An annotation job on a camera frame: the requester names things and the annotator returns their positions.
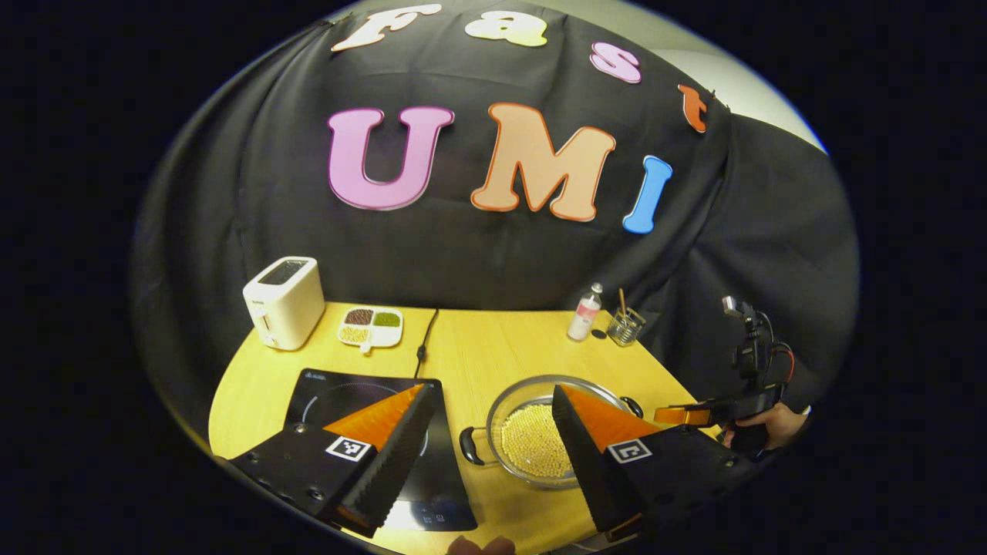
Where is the clear bottle with pink label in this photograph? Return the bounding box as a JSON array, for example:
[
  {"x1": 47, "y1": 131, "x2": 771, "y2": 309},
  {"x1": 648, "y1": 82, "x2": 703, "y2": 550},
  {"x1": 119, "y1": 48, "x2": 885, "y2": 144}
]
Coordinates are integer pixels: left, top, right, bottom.
[{"x1": 566, "y1": 281, "x2": 605, "y2": 343}]

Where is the black backdrop cloth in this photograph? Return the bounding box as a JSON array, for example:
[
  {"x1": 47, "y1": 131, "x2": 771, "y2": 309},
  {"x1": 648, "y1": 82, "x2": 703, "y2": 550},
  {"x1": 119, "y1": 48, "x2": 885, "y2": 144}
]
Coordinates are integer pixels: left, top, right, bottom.
[{"x1": 131, "y1": 0, "x2": 861, "y2": 434}]

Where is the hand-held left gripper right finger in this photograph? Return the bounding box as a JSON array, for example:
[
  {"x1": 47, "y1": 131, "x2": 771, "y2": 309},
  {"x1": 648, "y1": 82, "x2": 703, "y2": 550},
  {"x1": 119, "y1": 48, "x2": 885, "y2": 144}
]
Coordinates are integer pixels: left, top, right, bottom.
[{"x1": 551, "y1": 384, "x2": 761, "y2": 545}]

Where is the steel pot with beans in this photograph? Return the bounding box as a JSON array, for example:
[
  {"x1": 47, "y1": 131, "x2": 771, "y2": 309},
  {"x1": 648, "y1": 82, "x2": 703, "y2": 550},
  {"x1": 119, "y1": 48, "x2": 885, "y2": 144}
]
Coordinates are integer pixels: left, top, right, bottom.
[{"x1": 459, "y1": 374, "x2": 645, "y2": 491}]

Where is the glass jar with sticks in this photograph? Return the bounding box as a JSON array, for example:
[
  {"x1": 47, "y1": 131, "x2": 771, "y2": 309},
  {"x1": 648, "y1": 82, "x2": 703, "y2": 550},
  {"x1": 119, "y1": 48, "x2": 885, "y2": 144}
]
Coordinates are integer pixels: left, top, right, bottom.
[{"x1": 605, "y1": 288, "x2": 648, "y2": 348}]

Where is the white toaster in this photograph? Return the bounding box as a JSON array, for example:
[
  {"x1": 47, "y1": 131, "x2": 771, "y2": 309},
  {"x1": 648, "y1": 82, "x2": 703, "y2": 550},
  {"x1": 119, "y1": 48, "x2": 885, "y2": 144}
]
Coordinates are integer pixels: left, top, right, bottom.
[{"x1": 241, "y1": 256, "x2": 327, "y2": 352}]

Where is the black power cable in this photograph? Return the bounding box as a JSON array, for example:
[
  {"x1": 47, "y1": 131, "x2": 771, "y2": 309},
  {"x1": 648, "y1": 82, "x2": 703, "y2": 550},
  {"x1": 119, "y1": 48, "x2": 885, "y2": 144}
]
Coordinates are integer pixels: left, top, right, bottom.
[{"x1": 413, "y1": 308, "x2": 441, "y2": 381}]

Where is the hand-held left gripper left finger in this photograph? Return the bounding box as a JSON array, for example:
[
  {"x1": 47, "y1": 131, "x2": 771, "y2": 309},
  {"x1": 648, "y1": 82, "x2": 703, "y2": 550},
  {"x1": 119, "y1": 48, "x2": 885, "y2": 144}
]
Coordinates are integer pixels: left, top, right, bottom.
[{"x1": 228, "y1": 382, "x2": 438, "y2": 540}]

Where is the black induction cooktop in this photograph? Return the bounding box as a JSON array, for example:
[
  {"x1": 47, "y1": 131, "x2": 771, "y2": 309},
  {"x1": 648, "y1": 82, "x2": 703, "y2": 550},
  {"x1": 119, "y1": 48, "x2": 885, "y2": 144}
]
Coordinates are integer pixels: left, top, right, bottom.
[{"x1": 283, "y1": 368, "x2": 480, "y2": 533}]

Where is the white divided dish of beans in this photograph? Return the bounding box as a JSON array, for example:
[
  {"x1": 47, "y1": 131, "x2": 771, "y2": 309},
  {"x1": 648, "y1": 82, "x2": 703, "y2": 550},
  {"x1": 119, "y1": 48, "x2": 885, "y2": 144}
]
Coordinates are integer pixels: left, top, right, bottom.
[{"x1": 336, "y1": 306, "x2": 405, "y2": 356}]

